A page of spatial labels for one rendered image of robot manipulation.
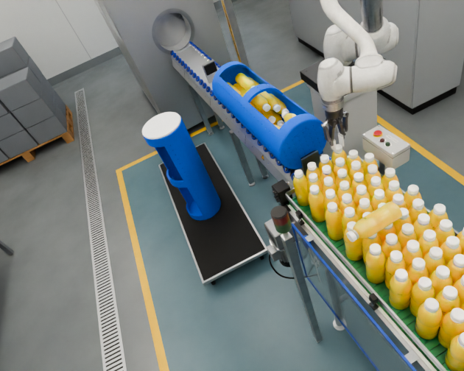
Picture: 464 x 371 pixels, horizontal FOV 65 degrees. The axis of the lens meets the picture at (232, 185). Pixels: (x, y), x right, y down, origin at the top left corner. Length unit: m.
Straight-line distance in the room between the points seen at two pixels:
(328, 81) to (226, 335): 1.77
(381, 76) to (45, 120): 4.25
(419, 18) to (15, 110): 4.25
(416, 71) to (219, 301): 2.41
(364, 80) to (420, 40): 1.88
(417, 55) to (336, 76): 1.94
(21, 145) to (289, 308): 3.92
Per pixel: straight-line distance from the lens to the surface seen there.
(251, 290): 2.69
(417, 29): 3.29
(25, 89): 4.93
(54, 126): 5.13
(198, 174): 2.67
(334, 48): 2.26
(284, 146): 1.80
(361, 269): 1.63
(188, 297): 2.83
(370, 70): 1.52
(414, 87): 3.55
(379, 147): 1.81
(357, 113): 2.46
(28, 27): 6.83
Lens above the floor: 2.32
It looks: 44 degrees down
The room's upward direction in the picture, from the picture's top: 23 degrees counter-clockwise
